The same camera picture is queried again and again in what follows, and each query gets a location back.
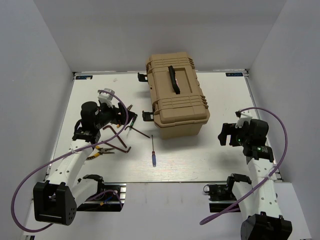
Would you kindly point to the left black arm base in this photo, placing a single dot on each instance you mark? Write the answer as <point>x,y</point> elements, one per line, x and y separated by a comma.
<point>107,198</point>

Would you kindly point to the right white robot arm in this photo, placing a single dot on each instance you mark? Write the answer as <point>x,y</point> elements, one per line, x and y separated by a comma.
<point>255,193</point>

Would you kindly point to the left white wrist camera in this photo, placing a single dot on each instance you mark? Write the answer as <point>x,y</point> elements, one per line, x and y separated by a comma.
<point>106,97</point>

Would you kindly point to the long brown hex key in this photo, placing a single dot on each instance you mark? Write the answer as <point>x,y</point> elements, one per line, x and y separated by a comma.
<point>136,130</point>

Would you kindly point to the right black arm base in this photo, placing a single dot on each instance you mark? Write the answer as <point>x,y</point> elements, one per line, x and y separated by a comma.
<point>220,195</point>

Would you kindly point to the black toolbox latch far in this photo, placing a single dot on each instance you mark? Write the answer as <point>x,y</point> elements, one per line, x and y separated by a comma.
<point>142,77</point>

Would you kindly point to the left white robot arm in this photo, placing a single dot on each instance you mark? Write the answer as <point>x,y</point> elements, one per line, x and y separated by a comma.
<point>56,200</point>

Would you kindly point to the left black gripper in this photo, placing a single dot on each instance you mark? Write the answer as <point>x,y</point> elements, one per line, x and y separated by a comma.
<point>118,118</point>

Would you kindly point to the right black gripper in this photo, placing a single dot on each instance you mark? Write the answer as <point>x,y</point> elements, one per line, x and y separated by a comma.
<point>228,129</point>

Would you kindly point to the large brown hex key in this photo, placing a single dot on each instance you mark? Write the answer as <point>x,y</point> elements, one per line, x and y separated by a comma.
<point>117,143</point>

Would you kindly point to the black toolbox latch near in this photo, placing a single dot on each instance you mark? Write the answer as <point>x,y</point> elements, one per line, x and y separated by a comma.
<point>147,116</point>

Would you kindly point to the tan plastic toolbox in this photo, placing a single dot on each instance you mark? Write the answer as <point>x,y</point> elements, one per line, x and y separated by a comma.
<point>176,115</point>

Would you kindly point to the black toolbox latch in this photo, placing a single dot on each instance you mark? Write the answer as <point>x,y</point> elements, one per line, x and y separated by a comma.
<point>147,116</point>
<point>142,77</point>

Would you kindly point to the black toolbox handle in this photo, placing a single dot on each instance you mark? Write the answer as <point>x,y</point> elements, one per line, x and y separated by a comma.
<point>174,83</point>

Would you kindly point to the yellow handled needle-nose pliers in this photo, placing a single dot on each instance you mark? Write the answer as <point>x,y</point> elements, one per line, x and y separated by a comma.
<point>100,151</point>

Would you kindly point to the green black precision screwdriver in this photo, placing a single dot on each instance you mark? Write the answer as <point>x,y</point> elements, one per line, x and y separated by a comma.
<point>131,124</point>

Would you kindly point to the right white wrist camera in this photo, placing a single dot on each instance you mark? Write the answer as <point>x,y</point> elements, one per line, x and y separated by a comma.
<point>243,116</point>

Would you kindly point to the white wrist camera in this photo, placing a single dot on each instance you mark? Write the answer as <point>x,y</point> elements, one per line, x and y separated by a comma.
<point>106,97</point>
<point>243,116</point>

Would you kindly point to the blue red handled screwdriver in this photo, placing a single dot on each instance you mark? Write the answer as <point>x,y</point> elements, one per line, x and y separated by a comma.
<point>153,155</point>

